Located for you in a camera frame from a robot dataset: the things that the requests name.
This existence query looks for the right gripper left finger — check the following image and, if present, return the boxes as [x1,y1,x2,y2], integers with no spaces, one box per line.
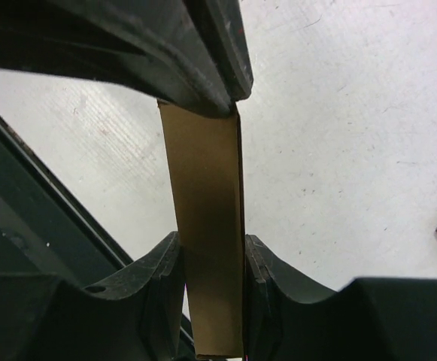
[0,232,184,360]

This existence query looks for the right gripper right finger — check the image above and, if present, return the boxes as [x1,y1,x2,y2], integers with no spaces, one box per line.
[245,235,437,360]

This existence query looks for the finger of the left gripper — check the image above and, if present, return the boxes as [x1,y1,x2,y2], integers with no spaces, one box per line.
[0,1,229,117]
[204,1,253,102]

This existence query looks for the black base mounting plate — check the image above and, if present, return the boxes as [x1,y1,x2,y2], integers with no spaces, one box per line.
[0,92,195,343]

